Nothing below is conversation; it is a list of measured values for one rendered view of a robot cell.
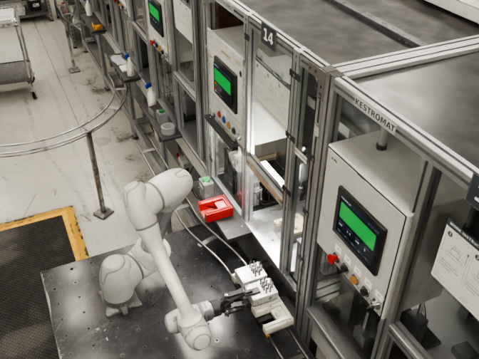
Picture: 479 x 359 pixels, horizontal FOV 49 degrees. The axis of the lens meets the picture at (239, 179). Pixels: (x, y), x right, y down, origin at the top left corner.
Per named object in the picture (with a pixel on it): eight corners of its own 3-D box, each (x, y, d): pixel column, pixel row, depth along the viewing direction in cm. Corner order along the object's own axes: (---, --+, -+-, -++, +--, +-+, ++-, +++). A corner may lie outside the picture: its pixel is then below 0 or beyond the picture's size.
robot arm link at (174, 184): (120, 263, 274) (153, 242, 287) (140, 286, 269) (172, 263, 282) (141, 174, 215) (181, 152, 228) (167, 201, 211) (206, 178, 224)
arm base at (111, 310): (108, 324, 256) (107, 317, 252) (98, 293, 272) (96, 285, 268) (145, 312, 262) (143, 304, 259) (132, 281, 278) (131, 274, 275)
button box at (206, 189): (199, 194, 300) (198, 177, 293) (212, 190, 303) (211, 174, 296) (204, 202, 295) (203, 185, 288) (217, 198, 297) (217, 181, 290)
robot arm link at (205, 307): (202, 314, 227) (215, 310, 229) (195, 299, 234) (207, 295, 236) (203, 328, 233) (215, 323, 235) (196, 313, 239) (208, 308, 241)
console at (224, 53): (204, 111, 285) (202, 28, 257) (252, 100, 295) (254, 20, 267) (237, 149, 254) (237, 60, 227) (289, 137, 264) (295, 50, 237)
